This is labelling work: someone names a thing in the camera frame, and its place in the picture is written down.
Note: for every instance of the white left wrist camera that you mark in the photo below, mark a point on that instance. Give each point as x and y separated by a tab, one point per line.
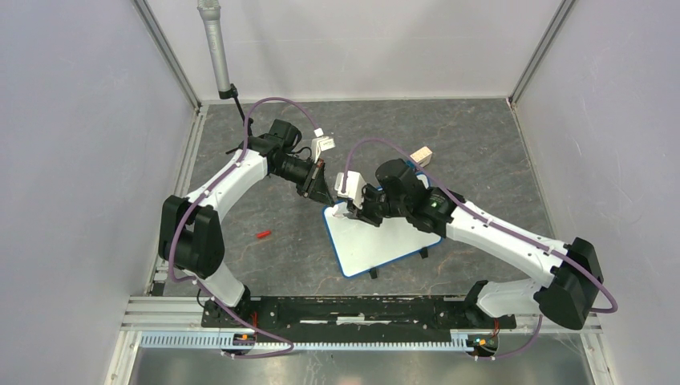
320	143

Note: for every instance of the blue framed whiteboard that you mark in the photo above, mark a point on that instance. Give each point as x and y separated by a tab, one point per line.
360	247

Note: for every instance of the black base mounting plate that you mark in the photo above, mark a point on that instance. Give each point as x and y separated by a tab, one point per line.
338	319

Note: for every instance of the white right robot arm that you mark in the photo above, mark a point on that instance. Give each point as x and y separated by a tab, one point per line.
563	278

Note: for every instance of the slotted aluminium cable duct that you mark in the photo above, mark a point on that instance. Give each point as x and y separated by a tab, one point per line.
246	340

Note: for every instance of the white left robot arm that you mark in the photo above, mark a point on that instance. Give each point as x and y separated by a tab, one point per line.
191	236

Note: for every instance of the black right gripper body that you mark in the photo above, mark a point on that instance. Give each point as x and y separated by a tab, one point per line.
377	206

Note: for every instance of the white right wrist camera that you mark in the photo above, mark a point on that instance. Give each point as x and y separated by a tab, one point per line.
350	187

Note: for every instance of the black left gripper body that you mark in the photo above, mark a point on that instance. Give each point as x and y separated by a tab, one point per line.
303	174

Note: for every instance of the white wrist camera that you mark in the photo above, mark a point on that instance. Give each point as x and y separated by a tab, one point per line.
320	143
350	187

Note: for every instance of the white lego brick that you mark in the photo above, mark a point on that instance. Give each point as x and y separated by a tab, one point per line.
422	156

